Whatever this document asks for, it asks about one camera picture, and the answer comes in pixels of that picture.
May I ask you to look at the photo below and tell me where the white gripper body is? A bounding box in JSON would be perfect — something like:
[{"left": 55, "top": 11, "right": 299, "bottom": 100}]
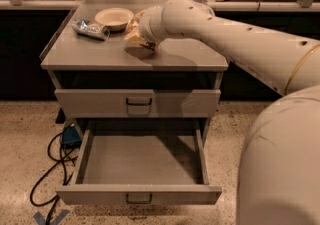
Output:
[{"left": 139, "top": 6, "right": 166, "bottom": 44}]

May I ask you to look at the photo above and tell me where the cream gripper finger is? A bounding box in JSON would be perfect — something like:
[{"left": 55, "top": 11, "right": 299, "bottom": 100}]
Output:
[
  {"left": 125, "top": 35, "right": 156, "bottom": 50},
  {"left": 131, "top": 10, "right": 146, "bottom": 24}
]

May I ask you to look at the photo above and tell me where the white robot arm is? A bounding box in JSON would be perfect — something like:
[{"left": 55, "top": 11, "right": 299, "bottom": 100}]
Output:
[{"left": 126, "top": 0, "right": 320, "bottom": 225}]

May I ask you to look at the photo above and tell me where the crushed blue silver can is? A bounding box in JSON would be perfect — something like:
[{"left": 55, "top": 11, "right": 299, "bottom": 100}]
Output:
[{"left": 72, "top": 19, "right": 110, "bottom": 41}]

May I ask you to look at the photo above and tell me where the grey drawer cabinet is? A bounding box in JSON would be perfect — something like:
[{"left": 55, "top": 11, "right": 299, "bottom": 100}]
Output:
[{"left": 38, "top": 0, "right": 231, "bottom": 137}]

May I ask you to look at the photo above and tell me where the closed grey upper drawer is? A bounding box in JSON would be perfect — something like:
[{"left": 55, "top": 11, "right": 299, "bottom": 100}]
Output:
[{"left": 55, "top": 89, "right": 220, "bottom": 118}]

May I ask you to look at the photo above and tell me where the open grey middle drawer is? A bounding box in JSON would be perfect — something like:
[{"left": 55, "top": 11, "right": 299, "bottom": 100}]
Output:
[{"left": 57, "top": 129, "right": 222, "bottom": 205}]

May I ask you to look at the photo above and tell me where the white bowl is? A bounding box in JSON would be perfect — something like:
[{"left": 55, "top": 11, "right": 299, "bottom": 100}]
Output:
[{"left": 95, "top": 8, "right": 133, "bottom": 32}]

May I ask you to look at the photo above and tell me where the blue power box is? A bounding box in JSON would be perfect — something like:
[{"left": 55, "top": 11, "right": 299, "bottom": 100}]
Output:
[{"left": 60, "top": 125, "right": 82, "bottom": 148}]

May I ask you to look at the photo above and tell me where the black upper drawer handle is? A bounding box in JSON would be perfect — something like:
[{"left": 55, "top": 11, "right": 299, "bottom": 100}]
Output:
[{"left": 126, "top": 98, "right": 152, "bottom": 106}]

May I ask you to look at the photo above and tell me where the black drawer handle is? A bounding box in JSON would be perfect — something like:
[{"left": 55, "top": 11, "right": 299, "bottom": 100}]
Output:
[
  {"left": 125, "top": 193, "right": 153, "bottom": 205},
  {"left": 126, "top": 98, "right": 152, "bottom": 106}
]

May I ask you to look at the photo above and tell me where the black cable on floor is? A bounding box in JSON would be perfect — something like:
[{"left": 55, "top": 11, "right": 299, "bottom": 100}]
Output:
[{"left": 29, "top": 132, "right": 78, "bottom": 225}]

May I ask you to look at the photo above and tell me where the black lower drawer handle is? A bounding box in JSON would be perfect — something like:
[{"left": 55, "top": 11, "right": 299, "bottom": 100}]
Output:
[{"left": 125, "top": 193, "right": 153, "bottom": 205}]

